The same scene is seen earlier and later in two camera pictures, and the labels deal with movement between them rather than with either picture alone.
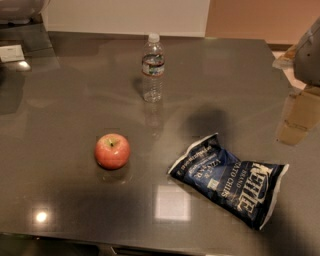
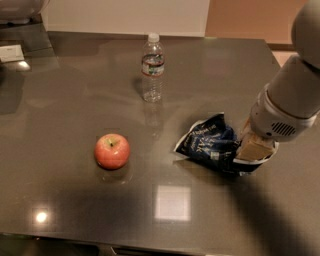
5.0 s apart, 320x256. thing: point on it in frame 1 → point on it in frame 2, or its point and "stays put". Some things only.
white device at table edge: (11, 53) stays put
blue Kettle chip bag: (243, 188) → (213, 141)
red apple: (112, 151) stays put
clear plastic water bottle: (153, 69) stays put
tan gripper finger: (285, 60) → (274, 124)
